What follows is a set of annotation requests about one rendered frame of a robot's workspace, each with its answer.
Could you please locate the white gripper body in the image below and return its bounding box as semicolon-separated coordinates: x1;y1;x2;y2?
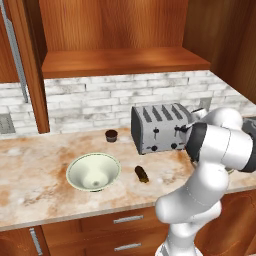
190;107;209;129

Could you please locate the dark brown sweet potato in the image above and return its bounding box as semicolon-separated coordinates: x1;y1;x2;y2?
134;165;150;184

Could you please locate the pale green bowl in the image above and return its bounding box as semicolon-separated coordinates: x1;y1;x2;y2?
65;152;122;193

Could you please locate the grey four-slot toaster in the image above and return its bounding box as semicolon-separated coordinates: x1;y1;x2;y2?
130;102;195;156

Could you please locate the dark brown cup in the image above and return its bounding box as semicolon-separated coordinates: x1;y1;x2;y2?
104;129;119;144

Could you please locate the wooden base cupboard door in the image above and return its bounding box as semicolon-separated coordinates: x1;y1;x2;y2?
0;225;51;256
194;189;256;256

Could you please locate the wooden drawer front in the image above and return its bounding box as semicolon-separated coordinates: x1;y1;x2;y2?
48;226;172;256
79;206;168;234

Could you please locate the grey wall socket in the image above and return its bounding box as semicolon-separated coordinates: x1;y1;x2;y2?
0;113;16;135
199;97;213;113

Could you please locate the wooden wall cupboard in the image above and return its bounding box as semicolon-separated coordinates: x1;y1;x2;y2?
25;0;212;80

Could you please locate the grey drawer handle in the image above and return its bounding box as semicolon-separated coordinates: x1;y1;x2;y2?
113;242;143;252
112;214;145;225

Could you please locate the long grey door handle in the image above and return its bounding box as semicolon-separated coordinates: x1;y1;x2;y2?
0;0;30;104

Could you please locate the grey base cupboard handle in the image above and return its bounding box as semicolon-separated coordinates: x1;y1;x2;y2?
28;227;44;256

